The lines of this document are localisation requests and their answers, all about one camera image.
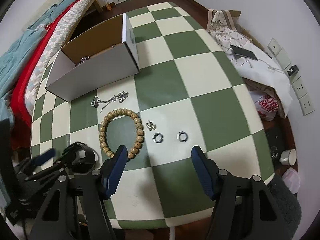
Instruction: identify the black smartphone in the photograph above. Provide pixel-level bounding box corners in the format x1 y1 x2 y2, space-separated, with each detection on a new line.
230 45 258 61

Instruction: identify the teal blue duvet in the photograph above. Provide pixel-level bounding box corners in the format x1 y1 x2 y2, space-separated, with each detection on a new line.
1 0 76 127

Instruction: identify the black charger plug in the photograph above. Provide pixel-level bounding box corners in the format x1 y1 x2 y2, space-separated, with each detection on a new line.
286 64 299 77

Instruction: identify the bed with red sheet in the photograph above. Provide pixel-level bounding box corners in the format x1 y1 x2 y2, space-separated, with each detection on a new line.
10 0 93 150

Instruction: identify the red white plastic bag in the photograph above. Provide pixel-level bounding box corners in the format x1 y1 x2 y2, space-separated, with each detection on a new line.
249 90 279 121

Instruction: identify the patterned tote bag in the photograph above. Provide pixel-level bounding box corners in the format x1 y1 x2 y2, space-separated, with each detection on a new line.
207 9 252 66

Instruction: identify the small silver earring cluster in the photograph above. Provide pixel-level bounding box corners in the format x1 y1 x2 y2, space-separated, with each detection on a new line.
146 120 156 131

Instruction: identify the wooden bead bracelet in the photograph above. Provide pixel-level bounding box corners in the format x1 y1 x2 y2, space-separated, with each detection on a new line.
99 108 145 159

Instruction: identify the silver round ring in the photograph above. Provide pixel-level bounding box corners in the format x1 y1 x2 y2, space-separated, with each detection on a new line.
176 130 189 143

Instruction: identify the white wall socket strip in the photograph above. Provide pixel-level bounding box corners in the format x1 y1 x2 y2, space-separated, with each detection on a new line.
267 38 314 116

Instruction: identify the green white checkered tablecloth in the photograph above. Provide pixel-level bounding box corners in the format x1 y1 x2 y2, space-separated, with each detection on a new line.
31 2 274 229

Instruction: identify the orange bottle on floor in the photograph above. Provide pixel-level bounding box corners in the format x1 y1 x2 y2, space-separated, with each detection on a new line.
105 0 112 11

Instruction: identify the white ceramic cup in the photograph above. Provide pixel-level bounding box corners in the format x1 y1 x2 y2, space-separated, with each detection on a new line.
279 149 297 166

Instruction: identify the silver pendant necklace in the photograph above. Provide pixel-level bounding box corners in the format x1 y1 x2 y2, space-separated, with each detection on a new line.
90 91 130 113

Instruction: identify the white cardboard box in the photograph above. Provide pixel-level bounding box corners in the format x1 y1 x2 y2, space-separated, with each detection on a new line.
46 13 140 102

